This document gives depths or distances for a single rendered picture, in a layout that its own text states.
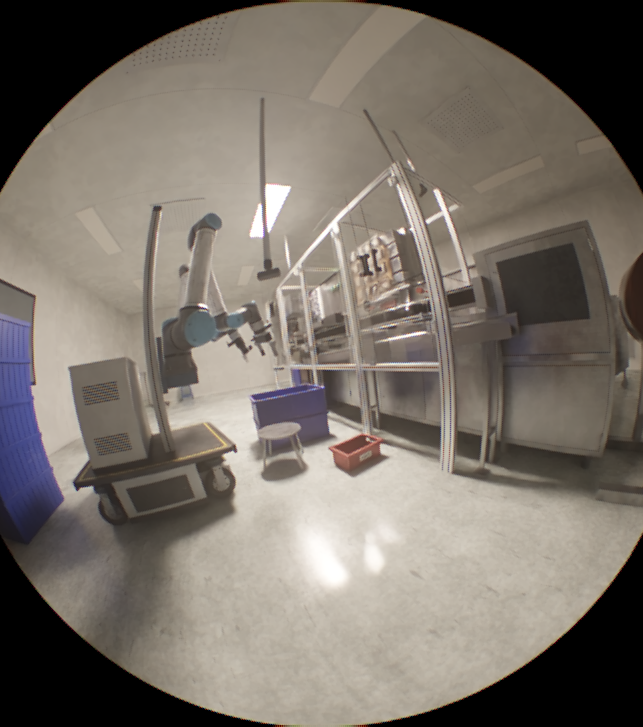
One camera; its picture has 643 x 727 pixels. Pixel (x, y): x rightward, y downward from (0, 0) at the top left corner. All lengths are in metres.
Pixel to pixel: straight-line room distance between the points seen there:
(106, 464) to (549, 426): 2.14
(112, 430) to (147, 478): 0.28
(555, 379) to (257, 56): 2.54
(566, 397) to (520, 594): 0.85
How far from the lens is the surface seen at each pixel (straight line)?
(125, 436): 1.21
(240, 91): 2.13
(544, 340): 1.24
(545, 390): 1.27
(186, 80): 2.12
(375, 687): 0.72
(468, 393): 1.46
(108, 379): 1.19
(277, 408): 1.75
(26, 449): 1.86
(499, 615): 0.82
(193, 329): 0.96
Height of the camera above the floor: 0.72
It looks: 3 degrees down
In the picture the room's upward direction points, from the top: 8 degrees counter-clockwise
